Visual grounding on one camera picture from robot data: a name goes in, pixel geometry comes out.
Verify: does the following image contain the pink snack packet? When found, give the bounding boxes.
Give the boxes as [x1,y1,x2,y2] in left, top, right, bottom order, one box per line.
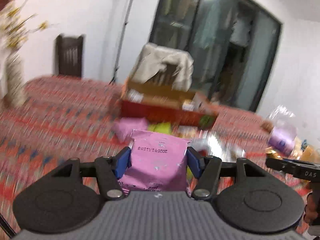
[112,118,149,142]
[119,129,189,192]

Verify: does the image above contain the right hand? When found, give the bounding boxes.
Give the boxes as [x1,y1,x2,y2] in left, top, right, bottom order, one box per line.
[303,192,319,225]

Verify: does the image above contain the silver foil snack packet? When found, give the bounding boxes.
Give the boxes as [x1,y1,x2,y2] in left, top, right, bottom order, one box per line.
[188,133,246,163]

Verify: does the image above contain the purple tissue pack in bag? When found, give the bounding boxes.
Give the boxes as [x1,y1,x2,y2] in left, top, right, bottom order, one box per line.
[261,105,298,157]

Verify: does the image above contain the green snack bar packet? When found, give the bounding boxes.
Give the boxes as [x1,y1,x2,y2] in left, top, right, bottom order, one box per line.
[148,122,172,135]

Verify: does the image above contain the red cardboard box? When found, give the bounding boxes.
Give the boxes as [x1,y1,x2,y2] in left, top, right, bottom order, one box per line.
[120,79,219,130]

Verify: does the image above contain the red patterned tablecloth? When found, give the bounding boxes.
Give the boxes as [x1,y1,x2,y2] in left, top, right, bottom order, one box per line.
[0,74,313,235]

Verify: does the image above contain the chair with beige jacket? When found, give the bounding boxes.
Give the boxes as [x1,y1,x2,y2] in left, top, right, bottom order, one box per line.
[146,63,181,89]

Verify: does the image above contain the beige jacket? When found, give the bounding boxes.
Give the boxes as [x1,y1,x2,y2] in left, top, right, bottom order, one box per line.
[129,43,194,92]

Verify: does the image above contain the dark wooden chair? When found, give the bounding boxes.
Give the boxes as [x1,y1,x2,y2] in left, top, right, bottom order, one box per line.
[55,34,85,77]

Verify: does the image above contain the floral ceramic vase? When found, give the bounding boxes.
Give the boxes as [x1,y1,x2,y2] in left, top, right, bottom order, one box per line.
[5,50,26,107]

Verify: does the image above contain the glass sliding door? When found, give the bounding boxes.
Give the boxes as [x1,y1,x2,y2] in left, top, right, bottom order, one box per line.
[150,0,281,112]

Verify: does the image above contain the floor lamp stand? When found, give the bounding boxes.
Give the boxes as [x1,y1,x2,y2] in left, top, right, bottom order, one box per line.
[109,0,133,85]

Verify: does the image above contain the yellow flower branches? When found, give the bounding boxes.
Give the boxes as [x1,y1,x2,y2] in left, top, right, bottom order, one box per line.
[1,0,53,51]

